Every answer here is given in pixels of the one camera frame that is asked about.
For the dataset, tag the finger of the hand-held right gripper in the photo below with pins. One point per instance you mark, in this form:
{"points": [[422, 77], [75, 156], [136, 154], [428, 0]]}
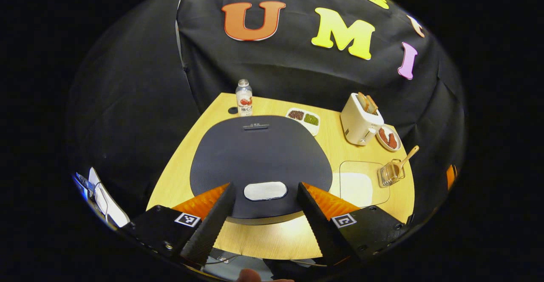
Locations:
{"points": [[451, 176]]}

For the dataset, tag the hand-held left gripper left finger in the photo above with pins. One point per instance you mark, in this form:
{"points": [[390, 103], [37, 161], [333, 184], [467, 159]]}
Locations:
{"points": [[210, 227]]}

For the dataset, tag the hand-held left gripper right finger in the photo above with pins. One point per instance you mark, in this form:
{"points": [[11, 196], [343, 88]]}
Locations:
{"points": [[318, 227]]}

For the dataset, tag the wooden spoon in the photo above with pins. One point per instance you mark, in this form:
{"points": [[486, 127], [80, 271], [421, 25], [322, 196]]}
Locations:
{"points": [[409, 156]]}

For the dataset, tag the white rice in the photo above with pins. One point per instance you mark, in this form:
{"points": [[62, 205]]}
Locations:
{"points": [[357, 186]]}

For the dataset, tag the black rice cooker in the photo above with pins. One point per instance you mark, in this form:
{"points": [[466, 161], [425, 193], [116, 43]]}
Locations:
{"points": [[259, 154]]}

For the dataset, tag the brown meat piece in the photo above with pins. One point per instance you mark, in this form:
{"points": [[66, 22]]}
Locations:
{"points": [[383, 135], [392, 141]]}

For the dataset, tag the white round plate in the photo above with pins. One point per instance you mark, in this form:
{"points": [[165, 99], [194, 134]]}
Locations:
{"points": [[384, 146]]}

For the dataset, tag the clear glass dish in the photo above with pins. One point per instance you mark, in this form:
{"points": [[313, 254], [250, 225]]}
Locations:
{"points": [[361, 166]]}

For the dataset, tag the white box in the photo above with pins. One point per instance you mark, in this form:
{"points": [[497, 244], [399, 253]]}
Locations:
{"points": [[108, 203]]}

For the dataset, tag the white toaster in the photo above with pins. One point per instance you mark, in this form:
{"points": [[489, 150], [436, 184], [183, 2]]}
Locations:
{"points": [[357, 127]]}

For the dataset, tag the toast slice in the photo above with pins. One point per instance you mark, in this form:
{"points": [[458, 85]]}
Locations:
{"points": [[364, 102], [372, 103]]}

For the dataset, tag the white divided grain dish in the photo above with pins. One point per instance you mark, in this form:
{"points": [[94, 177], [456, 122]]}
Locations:
{"points": [[304, 118]]}

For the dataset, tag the clear plastic bottle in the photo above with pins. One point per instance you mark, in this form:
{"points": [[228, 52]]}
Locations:
{"points": [[244, 101]]}

